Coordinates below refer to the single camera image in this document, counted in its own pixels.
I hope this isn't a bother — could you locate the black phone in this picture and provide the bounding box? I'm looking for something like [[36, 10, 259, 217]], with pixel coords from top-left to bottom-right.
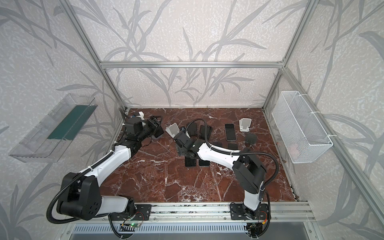
[[227, 143, 239, 151], [185, 157, 197, 167]]

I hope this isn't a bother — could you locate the white-edged phone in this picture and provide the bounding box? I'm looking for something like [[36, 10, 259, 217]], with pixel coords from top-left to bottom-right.
[[225, 124, 237, 142]]

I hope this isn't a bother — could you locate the white front phone stand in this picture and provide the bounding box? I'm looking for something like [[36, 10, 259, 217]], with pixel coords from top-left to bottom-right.
[[239, 118, 252, 133]]

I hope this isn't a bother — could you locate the dark grey front phone stand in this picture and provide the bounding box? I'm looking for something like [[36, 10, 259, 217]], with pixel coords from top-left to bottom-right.
[[245, 133, 258, 146]]

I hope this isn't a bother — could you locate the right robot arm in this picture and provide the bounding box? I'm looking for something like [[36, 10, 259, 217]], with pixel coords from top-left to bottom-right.
[[173, 132, 267, 211]]

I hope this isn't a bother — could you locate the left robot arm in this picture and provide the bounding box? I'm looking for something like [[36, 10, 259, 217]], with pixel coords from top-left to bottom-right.
[[46, 115, 164, 224]]

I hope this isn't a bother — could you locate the white metal phone stand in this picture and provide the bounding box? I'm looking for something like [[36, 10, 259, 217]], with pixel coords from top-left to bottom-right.
[[166, 123, 180, 139]]

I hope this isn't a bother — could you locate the black stand under purple phone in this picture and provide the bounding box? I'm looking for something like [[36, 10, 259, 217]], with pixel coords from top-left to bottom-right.
[[199, 125, 213, 140]]

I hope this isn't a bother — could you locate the green circuit board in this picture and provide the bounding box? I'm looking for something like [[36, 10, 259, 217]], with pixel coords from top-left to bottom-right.
[[120, 223, 142, 232]]

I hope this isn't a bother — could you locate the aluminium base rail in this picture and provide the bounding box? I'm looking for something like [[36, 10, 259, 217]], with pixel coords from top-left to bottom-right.
[[64, 201, 316, 224]]

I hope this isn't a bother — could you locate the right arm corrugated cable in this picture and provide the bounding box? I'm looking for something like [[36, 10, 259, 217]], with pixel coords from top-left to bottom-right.
[[185, 118, 280, 238]]

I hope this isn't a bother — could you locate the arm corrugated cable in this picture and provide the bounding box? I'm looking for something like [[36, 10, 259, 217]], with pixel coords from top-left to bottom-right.
[[185, 118, 280, 238], [46, 109, 127, 224]]

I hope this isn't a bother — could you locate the clear plastic wall tray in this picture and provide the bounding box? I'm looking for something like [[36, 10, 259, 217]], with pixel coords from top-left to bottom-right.
[[9, 94, 98, 163]]

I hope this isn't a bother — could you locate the white wire mesh basket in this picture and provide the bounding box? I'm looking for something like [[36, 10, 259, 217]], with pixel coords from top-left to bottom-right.
[[272, 91, 333, 164]]

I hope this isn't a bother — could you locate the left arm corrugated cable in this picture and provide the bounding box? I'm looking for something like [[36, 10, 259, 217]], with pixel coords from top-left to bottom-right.
[[46, 109, 127, 224]]

